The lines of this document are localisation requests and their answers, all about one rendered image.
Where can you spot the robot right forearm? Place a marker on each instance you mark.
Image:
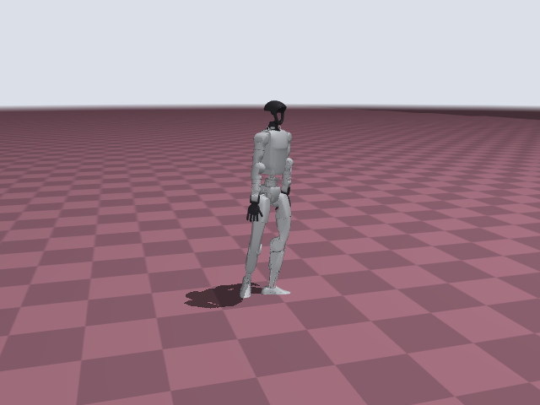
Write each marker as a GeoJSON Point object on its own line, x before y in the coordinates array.
{"type": "Point", "coordinates": [256, 182]}

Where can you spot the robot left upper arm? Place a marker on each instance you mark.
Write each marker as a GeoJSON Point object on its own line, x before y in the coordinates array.
{"type": "Point", "coordinates": [289, 161]}

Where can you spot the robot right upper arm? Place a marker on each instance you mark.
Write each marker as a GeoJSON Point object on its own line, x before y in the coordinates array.
{"type": "Point", "coordinates": [260, 140]}

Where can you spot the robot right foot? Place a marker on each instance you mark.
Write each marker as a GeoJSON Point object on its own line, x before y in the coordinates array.
{"type": "Point", "coordinates": [245, 290]}

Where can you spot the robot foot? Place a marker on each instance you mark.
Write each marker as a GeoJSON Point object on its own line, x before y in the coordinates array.
{"type": "Point", "coordinates": [277, 290]}
{"type": "Point", "coordinates": [245, 290]}

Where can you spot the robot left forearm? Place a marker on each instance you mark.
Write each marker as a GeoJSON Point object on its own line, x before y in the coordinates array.
{"type": "Point", "coordinates": [286, 179]}

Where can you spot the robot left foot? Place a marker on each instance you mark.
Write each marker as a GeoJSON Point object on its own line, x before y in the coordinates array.
{"type": "Point", "coordinates": [277, 290]}

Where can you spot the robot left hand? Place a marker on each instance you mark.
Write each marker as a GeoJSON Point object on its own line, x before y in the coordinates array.
{"type": "Point", "coordinates": [287, 193]}

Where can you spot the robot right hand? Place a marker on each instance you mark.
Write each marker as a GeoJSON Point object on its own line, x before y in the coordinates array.
{"type": "Point", "coordinates": [254, 210]}

